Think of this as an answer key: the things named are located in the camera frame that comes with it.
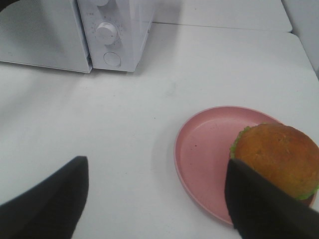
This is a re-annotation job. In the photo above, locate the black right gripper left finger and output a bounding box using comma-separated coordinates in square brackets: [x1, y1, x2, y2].
[0, 156, 89, 239]

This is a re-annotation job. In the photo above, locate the round white door button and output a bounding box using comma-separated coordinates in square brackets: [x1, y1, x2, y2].
[104, 52, 121, 67]

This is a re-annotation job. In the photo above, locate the pink round plate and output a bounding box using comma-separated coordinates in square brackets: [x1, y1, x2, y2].
[173, 106, 319, 226]

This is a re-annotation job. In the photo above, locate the white microwave door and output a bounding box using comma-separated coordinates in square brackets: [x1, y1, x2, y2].
[0, 0, 92, 73]

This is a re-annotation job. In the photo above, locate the white microwave oven body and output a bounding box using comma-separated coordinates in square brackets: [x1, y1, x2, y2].
[77, 0, 155, 72]

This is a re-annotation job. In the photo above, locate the burger with lettuce and cheese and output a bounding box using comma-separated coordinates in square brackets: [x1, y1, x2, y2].
[229, 123, 319, 200]

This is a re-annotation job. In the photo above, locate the white microwave knob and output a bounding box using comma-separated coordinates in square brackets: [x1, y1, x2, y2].
[92, 0, 109, 6]
[95, 22, 118, 45]

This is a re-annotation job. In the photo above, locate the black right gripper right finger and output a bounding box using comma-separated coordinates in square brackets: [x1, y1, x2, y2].
[224, 159, 319, 239]

